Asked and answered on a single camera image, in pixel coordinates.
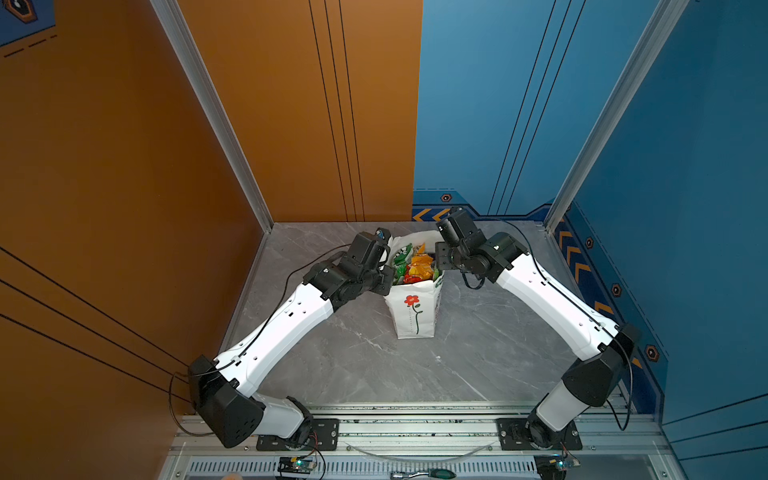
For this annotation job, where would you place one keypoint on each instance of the green handled screwdriver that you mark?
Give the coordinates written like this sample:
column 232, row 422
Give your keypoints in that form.
column 434, row 473

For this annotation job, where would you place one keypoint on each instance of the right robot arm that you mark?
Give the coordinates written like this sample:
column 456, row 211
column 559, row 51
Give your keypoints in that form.
column 603, row 348

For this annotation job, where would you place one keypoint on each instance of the green yellow snack bag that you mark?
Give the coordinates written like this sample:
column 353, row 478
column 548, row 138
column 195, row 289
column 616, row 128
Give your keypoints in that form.
column 401, row 263

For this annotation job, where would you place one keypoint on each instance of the white paper bag with flower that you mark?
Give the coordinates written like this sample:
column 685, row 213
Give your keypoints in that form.
column 414, row 307

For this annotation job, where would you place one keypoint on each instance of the small orange snack packet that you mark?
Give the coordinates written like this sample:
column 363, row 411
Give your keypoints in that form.
column 420, row 257

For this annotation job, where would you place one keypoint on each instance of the aluminium rail frame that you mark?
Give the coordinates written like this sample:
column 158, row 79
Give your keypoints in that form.
column 377, row 439

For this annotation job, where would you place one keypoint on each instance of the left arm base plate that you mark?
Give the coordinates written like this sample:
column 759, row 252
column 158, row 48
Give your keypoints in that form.
column 322, row 433

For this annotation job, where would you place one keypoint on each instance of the right aluminium corner post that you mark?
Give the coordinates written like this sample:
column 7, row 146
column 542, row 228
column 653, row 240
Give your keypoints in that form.
column 652, row 40

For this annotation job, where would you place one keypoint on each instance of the left green circuit board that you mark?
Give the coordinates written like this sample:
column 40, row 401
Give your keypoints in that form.
column 297, row 467

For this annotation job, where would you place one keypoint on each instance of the red yellow snack packet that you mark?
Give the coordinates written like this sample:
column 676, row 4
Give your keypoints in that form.
column 418, row 273

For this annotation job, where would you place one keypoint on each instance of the left aluminium corner post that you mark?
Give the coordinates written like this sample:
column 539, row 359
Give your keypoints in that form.
column 176, row 29

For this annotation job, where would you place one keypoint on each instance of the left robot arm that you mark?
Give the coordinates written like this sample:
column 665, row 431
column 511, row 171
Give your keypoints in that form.
column 224, row 390

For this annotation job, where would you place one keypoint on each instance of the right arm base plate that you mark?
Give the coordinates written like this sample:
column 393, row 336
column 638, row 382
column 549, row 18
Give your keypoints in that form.
column 519, row 434

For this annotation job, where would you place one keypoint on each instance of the aluminium corner post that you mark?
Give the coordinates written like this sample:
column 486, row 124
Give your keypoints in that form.
column 176, row 29
column 652, row 40

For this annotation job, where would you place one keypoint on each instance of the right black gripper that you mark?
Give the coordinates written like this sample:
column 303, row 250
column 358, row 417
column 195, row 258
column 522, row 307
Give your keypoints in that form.
column 440, row 252

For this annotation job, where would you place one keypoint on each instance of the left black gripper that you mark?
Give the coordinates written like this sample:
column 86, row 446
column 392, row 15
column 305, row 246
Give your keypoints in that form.
column 385, row 286

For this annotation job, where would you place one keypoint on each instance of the right circuit board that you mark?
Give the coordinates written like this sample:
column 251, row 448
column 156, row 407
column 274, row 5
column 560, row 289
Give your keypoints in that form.
column 555, row 467

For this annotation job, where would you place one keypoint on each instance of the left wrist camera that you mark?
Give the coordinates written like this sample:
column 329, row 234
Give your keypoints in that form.
column 383, row 234

